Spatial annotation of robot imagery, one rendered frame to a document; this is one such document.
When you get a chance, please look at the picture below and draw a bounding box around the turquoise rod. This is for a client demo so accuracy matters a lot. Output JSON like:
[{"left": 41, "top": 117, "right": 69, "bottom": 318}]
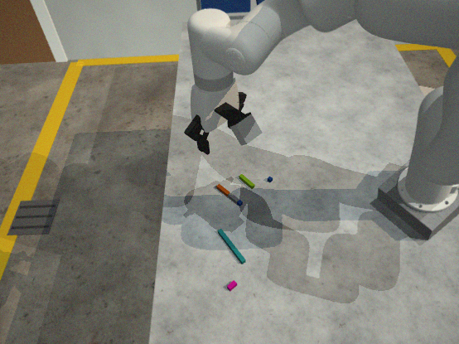
[{"left": 218, "top": 229, "right": 246, "bottom": 264}]

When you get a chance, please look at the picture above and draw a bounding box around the lime green rod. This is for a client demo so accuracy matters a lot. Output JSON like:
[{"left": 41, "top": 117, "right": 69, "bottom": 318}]
[{"left": 239, "top": 174, "right": 255, "bottom": 189}]

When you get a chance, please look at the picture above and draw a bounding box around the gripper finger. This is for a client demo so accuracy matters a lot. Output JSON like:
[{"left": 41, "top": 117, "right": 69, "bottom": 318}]
[
  {"left": 227, "top": 92, "right": 247, "bottom": 129},
  {"left": 184, "top": 115, "right": 210, "bottom": 155}
]

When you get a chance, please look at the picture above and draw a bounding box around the magenta rod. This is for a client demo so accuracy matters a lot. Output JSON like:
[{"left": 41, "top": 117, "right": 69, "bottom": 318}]
[{"left": 227, "top": 281, "right": 237, "bottom": 291}]

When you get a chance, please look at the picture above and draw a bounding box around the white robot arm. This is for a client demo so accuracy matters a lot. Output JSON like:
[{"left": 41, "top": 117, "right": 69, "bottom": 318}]
[{"left": 187, "top": 0, "right": 459, "bottom": 212}]

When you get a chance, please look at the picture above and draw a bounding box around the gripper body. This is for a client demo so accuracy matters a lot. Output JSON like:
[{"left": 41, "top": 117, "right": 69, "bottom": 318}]
[{"left": 191, "top": 77, "right": 239, "bottom": 133}]

